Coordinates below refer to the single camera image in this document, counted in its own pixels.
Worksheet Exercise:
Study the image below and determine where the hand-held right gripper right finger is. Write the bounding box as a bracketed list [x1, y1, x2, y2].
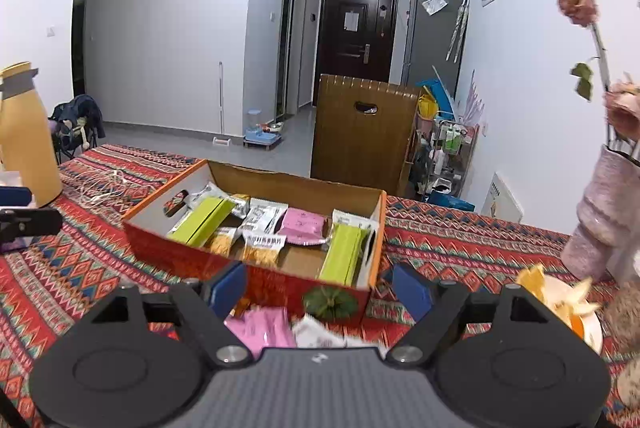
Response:
[387, 262, 563, 369]

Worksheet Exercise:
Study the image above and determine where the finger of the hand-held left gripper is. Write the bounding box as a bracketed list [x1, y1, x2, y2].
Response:
[0, 186, 33, 209]
[0, 208, 64, 240]

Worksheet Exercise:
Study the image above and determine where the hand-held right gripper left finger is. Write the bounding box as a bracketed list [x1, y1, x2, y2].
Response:
[80, 261, 253, 370]

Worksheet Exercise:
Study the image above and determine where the white orange-print snack packet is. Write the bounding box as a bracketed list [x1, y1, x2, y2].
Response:
[205, 226, 239, 259]
[241, 231, 287, 268]

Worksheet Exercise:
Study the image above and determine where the red cardboard box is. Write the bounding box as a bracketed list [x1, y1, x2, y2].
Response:
[122, 159, 388, 322]

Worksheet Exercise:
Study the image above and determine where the pink snack packet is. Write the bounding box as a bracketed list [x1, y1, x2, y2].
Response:
[276, 207, 329, 247]
[225, 308, 296, 359]

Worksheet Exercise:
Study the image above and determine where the long green snack packet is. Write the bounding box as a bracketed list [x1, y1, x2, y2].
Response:
[318, 223, 371, 287]
[167, 197, 237, 248]

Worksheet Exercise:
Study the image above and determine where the white snack packet black print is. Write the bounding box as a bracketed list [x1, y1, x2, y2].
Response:
[240, 198, 290, 237]

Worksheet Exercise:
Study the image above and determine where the yellow thermos jug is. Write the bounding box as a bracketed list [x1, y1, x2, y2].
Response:
[0, 62, 64, 209]

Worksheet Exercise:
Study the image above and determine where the folding chair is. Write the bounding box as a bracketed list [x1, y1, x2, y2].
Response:
[54, 128, 102, 167]

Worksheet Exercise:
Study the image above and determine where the dark blue jacket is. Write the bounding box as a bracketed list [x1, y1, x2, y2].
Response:
[50, 95, 106, 145]

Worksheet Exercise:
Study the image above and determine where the plate of orange peels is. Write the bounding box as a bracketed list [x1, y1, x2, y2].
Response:
[515, 264, 602, 340]

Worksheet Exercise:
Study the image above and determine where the white leaning board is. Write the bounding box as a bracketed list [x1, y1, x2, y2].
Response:
[482, 173, 524, 221]

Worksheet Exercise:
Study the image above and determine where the storage cart with bottles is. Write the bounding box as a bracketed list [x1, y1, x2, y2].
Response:
[410, 115, 479, 201]

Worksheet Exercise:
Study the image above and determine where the shallow round dish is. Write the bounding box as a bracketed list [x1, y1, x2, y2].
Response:
[542, 275, 604, 357]

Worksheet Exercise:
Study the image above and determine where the blue pet water feeder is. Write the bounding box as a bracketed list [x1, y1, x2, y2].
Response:
[244, 109, 286, 151]

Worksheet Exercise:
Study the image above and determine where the wooden chair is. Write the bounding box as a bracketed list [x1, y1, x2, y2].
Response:
[311, 74, 420, 194]

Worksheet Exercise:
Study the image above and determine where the white mop pole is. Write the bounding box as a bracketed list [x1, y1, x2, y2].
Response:
[216, 62, 226, 139]

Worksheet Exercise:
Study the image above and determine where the blue plastic object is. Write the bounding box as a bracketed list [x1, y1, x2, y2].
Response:
[417, 80, 454, 119]

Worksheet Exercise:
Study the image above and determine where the pink textured vase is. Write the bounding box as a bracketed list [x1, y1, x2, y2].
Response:
[560, 143, 640, 281]

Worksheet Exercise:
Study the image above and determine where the grey refrigerator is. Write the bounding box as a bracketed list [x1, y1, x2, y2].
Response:
[402, 0, 469, 104]

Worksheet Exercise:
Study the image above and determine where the dark entrance door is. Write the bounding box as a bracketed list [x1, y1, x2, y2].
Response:
[316, 0, 401, 106]

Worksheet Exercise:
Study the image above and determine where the folded hanging umbrella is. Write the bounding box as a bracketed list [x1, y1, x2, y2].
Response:
[445, 0, 471, 64]

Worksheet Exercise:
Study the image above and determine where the white cable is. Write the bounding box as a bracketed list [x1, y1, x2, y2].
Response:
[75, 170, 132, 209]

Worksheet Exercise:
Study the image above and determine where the lilac wall decoration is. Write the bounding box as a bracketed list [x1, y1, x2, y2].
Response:
[462, 70, 486, 129]

